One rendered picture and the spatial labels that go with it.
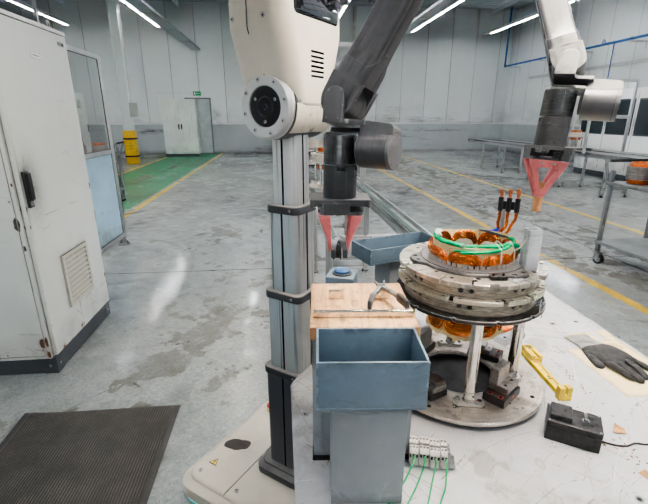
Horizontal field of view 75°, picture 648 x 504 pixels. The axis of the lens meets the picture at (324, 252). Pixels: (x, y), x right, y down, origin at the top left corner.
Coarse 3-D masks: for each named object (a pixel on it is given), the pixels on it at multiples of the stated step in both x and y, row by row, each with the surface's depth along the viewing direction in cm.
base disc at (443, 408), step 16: (432, 336) 122; (432, 352) 114; (448, 352) 114; (464, 352) 114; (528, 368) 106; (528, 384) 100; (448, 400) 94; (512, 400) 94; (528, 400) 94; (432, 416) 90; (448, 416) 89; (464, 416) 89; (480, 416) 89; (496, 416) 89; (512, 416) 89; (528, 416) 90
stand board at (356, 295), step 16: (320, 288) 88; (336, 288) 88; (352, 288) 88; (368, 288) 88; (400, 288) 88; (320, 304) 81; (336, 304) 81; (352, 304) 81; (384, 304) 81; (400, 304) 81; (320, 320) 74; (336, 320) 74; (352, 320) 74; (368, 320) 74; (384, 320) 74; (400, 320) 74; (416, 320) 74
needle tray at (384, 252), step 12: (360, 240) 123; (372, 240) 125; (384, 240) 127; (396, 240) 128; (408, 240) 130; (420, 240) 132; (360, 252) 118; (372, 252) 113; (384, 252) 115; (396, 252) 117; (372, 264) 114; (384, 264) 121; (396, 264) 120; (384, 276) 122; (396, 276) 121
